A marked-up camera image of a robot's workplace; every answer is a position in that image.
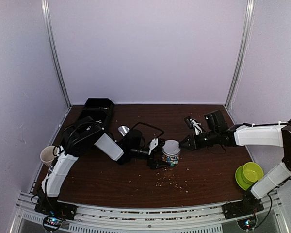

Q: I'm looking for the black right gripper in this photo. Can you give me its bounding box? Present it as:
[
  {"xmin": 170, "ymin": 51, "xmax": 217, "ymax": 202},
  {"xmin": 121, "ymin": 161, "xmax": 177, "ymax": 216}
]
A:
[{"xmin": 178, "ymin": 130, "xmax": 218, "ymax": 152}]

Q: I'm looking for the silver metal jar lid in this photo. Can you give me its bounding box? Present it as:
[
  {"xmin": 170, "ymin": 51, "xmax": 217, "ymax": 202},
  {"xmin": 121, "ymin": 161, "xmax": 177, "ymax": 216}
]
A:
[{"xmin": 162, "ymin": 139, "xmax": 181, "ymax": 156}]

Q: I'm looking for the clear plastic jar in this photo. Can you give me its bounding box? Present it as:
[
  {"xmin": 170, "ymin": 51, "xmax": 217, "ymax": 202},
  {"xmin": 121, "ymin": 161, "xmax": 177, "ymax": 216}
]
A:
[{"xmin": 161, "ymin": 153, "xmax": 180, "ymax": 166}]

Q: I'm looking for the silver metal scoop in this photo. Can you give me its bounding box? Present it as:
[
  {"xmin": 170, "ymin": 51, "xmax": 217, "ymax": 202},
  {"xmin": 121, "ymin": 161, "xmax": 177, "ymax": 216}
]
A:
[{"xmin": 118, "ymin": 125, "xmax": 130, "ymax": 137}]

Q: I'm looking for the black three-compartment candy tray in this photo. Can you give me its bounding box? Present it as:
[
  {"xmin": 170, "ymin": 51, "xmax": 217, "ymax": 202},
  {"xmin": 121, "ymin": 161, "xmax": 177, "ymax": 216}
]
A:
[{"xmin": 78, "ymin": 98, "xmax": 115, "ymax": 130}]

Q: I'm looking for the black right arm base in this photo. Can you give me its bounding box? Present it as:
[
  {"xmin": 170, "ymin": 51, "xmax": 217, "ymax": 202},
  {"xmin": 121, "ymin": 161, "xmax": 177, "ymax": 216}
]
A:
[{"xmin": 222, "ymin": 191, "xmax": 264, "ymax": 231}]

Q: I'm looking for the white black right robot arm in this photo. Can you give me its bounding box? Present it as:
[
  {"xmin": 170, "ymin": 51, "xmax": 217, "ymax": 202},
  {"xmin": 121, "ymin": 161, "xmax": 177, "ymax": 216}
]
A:
[{"xmin": 179, "ymin": 110, "xmax": 291, "ymax": 215}]

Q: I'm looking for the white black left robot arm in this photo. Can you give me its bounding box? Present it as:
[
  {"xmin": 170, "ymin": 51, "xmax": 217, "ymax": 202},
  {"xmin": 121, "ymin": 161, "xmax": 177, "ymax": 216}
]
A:
[{"xmin": 40, "ymin": 116, "xmax": 165, "ymax": 216}]

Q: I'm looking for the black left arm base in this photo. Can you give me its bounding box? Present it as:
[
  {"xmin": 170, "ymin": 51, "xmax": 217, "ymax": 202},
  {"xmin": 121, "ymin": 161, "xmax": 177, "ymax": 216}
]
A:
[{"xmin": 34, "ymin": 188, "xmax": 77, "ymax": 233}]

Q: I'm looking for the green saucer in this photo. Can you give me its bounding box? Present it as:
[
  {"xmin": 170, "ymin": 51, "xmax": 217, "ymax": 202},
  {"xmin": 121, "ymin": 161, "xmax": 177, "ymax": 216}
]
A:
[{"xmin": 235, "ymin": 165, "xmax": 254, "ymax": 190}]

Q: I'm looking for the green bowl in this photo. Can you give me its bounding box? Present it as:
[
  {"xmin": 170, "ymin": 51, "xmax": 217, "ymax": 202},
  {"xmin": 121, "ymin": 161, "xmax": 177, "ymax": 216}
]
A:
[{"xmin": 241, "ymin": 162, "xmax": 264, "ymax": 184}]

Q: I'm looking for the beige patterned ceramic mug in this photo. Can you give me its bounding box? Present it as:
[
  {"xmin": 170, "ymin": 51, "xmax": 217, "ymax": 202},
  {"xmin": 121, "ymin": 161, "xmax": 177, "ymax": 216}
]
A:
[{"xmin": 40, "ymin": 146, "xmax": 59, "ymax": 167}]

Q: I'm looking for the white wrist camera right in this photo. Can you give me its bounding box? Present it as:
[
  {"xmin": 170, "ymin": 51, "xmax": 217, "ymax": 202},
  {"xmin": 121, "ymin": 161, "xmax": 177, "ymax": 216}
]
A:
[{"xmin": 184, "ymin": 116, "xmax": 205, "ymax": 135}]

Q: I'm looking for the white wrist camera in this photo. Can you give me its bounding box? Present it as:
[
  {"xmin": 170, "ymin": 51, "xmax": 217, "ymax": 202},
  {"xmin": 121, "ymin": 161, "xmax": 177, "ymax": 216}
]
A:
[
  {"xmin": 148, "ymin": 138, "xmax": 159, "ymax": 155},
  {"xmin": 184, "ymin": 116, "xmax": 205, "ymax": 135}
]

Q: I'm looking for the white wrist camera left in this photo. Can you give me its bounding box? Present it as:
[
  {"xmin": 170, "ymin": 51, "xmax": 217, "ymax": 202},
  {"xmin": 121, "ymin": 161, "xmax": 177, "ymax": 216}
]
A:
[{"xmin": 148, "ymin": 138, "xmax": 159, "ymax": 155}]

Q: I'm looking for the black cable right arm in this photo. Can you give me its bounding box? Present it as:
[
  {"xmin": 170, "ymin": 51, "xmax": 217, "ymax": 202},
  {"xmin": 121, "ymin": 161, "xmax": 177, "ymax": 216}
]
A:
[{"xmin": 207, "ymin": 144, "xmax": 227, "ymax": 155}]

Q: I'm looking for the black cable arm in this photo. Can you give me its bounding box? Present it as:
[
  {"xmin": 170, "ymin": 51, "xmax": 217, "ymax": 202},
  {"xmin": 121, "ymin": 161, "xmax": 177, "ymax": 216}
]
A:
[
  {"xmin": 55, "ymin": 121, "xmax": 165, "ymax": 156},
  {"xmin": 207, "ymin": 144, "xmax": 227, "ymax": 155}
]

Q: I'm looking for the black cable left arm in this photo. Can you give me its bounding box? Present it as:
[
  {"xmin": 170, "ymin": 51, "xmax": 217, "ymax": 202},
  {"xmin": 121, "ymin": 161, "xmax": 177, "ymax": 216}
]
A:
[{"xmin": 55, "ymin": 121, "xmax": 165, "ymax": 156}]

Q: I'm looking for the aluminium corner post right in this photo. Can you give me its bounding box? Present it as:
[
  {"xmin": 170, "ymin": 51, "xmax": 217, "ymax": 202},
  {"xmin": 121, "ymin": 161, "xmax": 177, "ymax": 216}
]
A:
[{"xmin": 225, "ymin": 0, "xmax": 255, "ymax": 110}]

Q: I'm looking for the aluminium corner post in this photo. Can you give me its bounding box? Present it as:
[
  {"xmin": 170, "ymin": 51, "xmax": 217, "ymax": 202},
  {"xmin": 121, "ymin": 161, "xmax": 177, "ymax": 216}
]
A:
[
  {"xmin": 225, "ymin": 0, "xmax": 255, "ymax": 110},
  {"xmin": 41, "ymin": 0, "xmax": 72, "ymax": 108}
]

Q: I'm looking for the aluminium corner post left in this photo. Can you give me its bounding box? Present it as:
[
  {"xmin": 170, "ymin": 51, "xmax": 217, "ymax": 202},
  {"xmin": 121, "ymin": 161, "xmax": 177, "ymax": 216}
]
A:
[{"xmin": 41, "ymin": 0, "xmax": 72, "ymax": 108}]

